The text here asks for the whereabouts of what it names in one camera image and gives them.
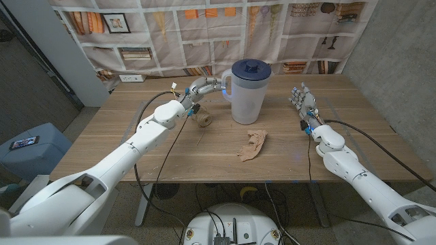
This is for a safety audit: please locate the dark blue pitcher lid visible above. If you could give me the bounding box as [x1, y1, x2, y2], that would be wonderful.
[231, 59, 273, 81]

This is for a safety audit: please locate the grey table leg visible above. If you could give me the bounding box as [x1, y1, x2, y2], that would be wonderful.
[308, 183, 330, 228]

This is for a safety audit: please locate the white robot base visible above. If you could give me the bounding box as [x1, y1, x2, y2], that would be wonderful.
[183, 203, 283, 245]

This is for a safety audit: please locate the black round fan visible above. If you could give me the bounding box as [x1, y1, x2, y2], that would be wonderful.
[153, 183, 181, 200]

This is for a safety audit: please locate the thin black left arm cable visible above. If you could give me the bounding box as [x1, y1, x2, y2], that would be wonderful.
[155, 114, 191, 198]

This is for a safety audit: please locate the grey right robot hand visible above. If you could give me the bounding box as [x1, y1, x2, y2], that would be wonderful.
[288, 82, 324, 129]

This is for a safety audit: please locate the translucent white plastic pitcher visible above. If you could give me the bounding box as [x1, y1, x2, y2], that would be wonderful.
[221, 69, 273, 125]

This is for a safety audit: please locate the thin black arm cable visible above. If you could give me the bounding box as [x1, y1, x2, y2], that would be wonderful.
[307, 134, 415, 241]
[155, 114, 191, 198]

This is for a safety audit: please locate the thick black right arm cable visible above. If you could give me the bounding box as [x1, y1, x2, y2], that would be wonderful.
[323, 119, 436, 192]

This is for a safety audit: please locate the yellow object under table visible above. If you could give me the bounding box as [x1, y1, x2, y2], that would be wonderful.
[239, 186, 259, 200]

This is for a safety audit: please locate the black smartphone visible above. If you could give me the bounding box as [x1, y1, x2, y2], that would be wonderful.
[9, 135, 40, 150]

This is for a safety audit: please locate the jute twine spool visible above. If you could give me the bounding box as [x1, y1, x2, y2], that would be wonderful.
[192, 105, 213, 146]

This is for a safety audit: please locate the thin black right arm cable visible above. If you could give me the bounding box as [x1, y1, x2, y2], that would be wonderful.
[307, 134, 415, 241]

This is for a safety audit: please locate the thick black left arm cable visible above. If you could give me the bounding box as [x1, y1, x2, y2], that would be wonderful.
[134, 90, 187, 244]

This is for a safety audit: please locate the crumpled beige cloth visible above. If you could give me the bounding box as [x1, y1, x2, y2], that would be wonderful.
[236, 129, 268, 163]

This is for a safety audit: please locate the blue stool with phone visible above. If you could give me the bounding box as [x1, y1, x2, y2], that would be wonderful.
[0, 122, 73, 183]

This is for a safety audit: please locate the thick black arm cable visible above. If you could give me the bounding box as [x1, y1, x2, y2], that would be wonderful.
[134, 90, 187, 244]
[323, 119, 436, 192]

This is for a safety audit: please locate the white table leg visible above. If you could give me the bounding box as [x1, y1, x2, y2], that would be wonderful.
[134, 183, 154, 227]

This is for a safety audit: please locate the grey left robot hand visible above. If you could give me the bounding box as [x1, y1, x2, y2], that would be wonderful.
[177, 76, 228, 110]

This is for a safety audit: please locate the printed bookshelf backdrop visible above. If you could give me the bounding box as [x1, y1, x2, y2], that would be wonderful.
[49, 0, 379, 91]

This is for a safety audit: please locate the white wall outlet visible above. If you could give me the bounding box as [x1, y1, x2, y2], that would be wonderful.
[119, 73, 146, 83]

